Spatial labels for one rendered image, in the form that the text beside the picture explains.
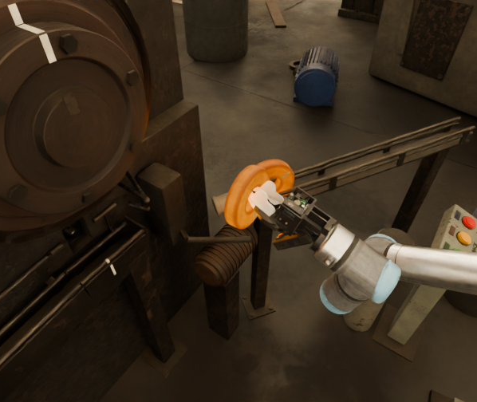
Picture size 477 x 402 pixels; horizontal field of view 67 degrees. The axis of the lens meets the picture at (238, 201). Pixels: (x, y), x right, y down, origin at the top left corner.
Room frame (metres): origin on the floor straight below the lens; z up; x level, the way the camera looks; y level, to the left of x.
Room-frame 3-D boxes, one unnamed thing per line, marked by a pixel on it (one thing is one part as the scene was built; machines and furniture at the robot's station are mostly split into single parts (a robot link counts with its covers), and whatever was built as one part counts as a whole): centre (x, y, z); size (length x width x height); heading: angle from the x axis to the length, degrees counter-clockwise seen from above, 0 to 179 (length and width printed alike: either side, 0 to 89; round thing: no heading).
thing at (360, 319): (0.72, -0.50, 0.26); 0.12 x 0.12 x 0.52
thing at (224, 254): (0.72, 0.04, 0.27); 0.22 x 0.13 x 0.53; 145
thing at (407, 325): (0.66, -0.66, 0.31); 0.24 x 0.16 x 0.62; 145
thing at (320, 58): (2.61, -0.60, 0.17); 0.57 x 0.31 x 0.34; 165
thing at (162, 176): (0.72, 0.21, 0.68); 0.11 x 0.08 x 0.24; 55
